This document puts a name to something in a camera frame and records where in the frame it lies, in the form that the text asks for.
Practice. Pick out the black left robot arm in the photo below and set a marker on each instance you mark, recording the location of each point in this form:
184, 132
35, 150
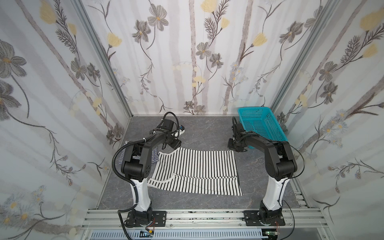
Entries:
132, 163

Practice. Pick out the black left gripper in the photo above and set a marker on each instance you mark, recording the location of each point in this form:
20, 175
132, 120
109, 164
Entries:
175, 143

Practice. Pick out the black white striped tank top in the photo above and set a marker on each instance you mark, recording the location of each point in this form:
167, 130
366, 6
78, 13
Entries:
197, 172

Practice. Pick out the white slotted cable duct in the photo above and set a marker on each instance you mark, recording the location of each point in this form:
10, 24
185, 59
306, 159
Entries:
186, 234

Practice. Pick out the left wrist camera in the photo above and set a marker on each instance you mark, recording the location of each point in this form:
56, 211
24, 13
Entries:
180, 130

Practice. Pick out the teal plastic basket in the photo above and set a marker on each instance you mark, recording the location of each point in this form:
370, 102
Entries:
261, 120

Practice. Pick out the aluminium mounting rail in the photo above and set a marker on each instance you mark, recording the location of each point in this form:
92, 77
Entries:
207, 219

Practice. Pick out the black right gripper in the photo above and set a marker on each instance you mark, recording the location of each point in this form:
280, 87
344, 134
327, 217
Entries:
234, 145

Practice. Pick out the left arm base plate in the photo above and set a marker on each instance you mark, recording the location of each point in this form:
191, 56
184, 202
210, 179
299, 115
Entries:
156, 218

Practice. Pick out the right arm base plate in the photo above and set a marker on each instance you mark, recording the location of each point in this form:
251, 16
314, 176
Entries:
264, 218

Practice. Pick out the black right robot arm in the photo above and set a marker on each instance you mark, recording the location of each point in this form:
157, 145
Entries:
280, 165

